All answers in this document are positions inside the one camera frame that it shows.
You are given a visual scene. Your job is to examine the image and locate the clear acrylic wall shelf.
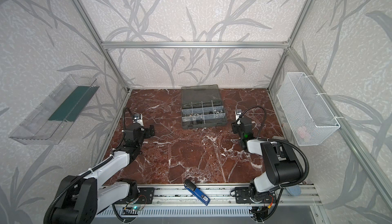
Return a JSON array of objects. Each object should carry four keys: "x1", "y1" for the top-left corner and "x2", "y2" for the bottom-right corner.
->
[{"x1": 9, "y1": 75, "x2": 100, "y2": 145}]

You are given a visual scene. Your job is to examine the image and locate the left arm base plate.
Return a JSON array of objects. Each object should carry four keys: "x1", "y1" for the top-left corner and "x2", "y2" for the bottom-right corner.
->
[{"x1": 115, "y1": 187, "x2": 155, "y2": 205}]

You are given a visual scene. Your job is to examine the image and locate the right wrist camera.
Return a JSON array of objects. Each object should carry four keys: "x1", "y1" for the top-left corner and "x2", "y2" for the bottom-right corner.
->
[{"x1": 235, "y1": 109, "x2": 244, "y2": 125}]

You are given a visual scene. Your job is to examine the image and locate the pink object in basket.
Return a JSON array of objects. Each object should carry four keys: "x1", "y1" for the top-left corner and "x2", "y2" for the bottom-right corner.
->
[{"x1": 297, "y1": 126, "x2": 310, "y2": 140}]

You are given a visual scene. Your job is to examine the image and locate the white wire mesh basket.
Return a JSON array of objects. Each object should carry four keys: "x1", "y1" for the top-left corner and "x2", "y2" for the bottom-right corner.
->
[{"x1": 277, "y1": 72, "x2": 341, "y2": 146}]

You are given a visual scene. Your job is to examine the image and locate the blue black utility knife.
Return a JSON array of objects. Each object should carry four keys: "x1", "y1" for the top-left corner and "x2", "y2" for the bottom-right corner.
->
[{"x1": 184, "y1": 179, "x2": 210, "y2": 206}]

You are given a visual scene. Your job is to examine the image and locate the aluminium front rail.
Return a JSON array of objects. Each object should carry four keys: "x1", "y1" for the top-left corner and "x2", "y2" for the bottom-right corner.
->
[{"x1": 62, "y1": 183, "x2": 322, "y2": 208}]

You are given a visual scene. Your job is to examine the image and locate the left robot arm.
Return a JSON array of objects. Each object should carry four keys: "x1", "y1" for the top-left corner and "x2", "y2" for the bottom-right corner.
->
[{"x1": 43, "y1": 123, "x2": 155, "y2": 224}]

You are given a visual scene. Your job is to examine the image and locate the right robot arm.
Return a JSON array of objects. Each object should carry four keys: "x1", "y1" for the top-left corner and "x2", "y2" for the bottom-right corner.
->
[{"x1": 232, "y1": 116, "x2": 310, "y2": 203}]

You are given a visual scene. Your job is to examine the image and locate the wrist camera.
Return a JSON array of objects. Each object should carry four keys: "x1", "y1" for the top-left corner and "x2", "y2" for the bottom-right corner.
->
[
  {"x1": 133, "y1": 113, "x2": 144, "y2": 127},
  {"x1": 235, "y1": 109, "x2": 244, "y2": 125}
]

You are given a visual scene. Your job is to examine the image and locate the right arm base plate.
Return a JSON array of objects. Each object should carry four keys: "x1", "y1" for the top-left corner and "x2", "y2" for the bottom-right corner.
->
[{"x1": 234, "y1": 186, "x2": 276, "y2": 205}]

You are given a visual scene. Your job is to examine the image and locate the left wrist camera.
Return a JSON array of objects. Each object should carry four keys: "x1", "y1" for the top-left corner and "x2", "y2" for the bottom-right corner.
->
[{"x1": 133, "y1": 113, "x2": 144, "y2": 127}]

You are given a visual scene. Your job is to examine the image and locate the grey compartment organizer box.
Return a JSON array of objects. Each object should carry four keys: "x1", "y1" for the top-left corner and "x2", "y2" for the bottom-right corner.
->
[{"x1": 181, "y1": 84, "x2": 227, "y2": 129}]

